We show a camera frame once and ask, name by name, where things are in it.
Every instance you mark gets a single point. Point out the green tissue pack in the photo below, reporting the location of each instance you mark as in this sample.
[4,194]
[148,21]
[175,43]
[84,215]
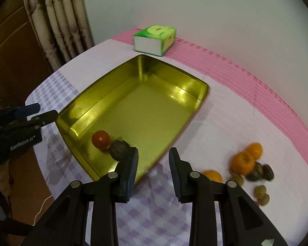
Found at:
[154,39]

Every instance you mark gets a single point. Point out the brown wooden door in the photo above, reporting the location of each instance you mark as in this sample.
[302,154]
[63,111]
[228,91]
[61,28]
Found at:
[12,46]

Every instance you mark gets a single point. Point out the pink white checked tablecloth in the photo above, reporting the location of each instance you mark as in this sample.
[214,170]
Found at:
[246,102]

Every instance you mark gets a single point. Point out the patterned beige curtain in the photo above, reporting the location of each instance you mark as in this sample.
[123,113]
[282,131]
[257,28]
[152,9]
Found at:
[61,20]

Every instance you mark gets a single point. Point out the small green fruit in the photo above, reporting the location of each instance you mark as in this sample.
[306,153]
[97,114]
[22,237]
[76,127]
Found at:
[260,190]
[237,178]
[264,199]

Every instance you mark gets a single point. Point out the orange tangerine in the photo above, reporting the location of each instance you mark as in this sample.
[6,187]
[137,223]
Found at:
[255,150]
[242,162]
[213,176]

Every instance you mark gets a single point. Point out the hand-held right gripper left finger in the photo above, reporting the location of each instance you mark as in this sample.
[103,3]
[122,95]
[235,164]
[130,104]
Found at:
[132,170]

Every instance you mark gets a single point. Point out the dark wrinkled passion fruit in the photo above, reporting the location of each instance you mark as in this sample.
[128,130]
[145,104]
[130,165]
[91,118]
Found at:
[269,171]
[118,150]
[255,173]

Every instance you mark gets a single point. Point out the red tomato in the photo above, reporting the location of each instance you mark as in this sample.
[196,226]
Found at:
[101,139]

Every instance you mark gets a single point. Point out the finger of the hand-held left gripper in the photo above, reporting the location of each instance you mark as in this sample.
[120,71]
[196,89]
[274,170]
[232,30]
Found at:
[45,118]
[28,109]

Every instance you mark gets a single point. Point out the gold tin box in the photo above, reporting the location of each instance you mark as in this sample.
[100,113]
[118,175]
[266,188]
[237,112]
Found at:
[133,107]

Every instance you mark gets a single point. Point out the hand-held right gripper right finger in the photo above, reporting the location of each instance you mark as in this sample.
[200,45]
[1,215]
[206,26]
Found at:
[174,170]

